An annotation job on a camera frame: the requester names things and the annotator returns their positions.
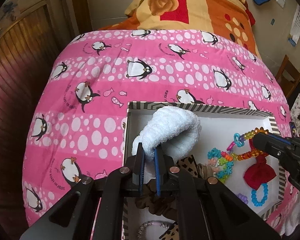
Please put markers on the pink penguin print bedspread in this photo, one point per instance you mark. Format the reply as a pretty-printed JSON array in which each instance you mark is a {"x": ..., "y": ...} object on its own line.
[{"x": 79, "y": 123}]

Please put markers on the wall calendar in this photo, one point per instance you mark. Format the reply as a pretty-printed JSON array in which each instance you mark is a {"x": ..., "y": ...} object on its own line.
[{"x": 294, "y": 33}]

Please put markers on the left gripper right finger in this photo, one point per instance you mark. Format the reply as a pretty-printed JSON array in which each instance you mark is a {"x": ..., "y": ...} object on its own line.
[{"x": 159, "y": 165}]

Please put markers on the striped white cardboard box tray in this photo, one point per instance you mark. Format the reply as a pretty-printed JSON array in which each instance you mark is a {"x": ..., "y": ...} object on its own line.
[{"x": 219, "y": 124}]

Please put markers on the smartphone with lit screen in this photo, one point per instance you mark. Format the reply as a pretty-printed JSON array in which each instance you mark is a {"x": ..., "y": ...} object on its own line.
[{"x": 293, "y": 129}]

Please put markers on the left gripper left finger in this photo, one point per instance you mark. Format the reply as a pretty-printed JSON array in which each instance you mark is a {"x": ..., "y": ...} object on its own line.
[{"x": 139, "y": 168}]

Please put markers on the white fluffy scrunchie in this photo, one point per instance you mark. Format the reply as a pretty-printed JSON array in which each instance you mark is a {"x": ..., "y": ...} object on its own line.
[{"x": 177, "y": 130}]

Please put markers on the red satin bow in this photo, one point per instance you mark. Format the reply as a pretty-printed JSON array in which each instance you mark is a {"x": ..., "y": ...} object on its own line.
[{"x": 260, "y": 172}]

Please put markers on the wooden chair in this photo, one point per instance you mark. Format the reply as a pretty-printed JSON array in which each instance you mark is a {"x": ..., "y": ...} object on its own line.
[{"x": 288, "y": 77}]

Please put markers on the orange red patterned quilt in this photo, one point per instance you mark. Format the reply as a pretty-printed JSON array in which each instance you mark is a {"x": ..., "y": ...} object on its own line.
[{"x": 230, "y": 19}]

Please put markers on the brown scrunchie with leopard bow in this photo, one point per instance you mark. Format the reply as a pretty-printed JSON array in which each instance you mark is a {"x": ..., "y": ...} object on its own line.
[{"x": 164, "y": 205}]

